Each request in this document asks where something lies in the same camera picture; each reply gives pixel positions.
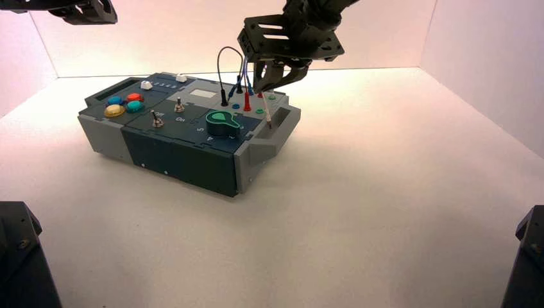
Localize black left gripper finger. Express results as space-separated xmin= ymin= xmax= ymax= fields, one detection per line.
xmin=47 ymin=4 xmax=88 ymax=25
xmin=85 ymin=0 xmax=118 ymax=24

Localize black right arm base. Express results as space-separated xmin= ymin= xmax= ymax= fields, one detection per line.
xmin=501 ymin=205 xmax=544 ymax=308

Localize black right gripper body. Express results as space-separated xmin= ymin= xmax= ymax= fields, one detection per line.
xmin=237 ymin=4 xmax=345 ymax=68

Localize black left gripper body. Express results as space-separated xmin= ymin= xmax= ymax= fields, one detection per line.
xmin=0 ymin=0 xmax=112 ymax=13

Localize white jumper wire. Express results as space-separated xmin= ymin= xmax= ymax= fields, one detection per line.
xmin=260 ymin=64 xmax=274 ymax=130

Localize red jumper wire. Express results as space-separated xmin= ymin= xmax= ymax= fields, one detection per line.
xmin=242 ymin=64 xmax=264 ymax=113

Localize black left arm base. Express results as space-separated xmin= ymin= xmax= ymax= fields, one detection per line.
xmin=0 ymin=201 xmax=64 ymax=308

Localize green rotary knob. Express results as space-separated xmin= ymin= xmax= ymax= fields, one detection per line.
xmin=205 ymin=110 xmax=241 ymax=137

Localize blue jumper wire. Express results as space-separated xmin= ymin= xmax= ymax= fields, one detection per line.
xmin=226 ymin=55 xmax=255 ymax=102

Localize grey and dark blue task box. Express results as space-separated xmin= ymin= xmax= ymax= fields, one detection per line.
xmin=77 ymin=71 xmax=302 ymax=198

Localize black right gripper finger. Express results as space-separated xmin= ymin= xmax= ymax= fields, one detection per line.
xmin=254 ymin=61 xmax=284 ymax=93
xmin=268 ymin=65 xmax=311 ymax=91

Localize black jumper wire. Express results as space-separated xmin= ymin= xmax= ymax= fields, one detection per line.
xmin=216 ymin=46 xmax=245 ymax=107

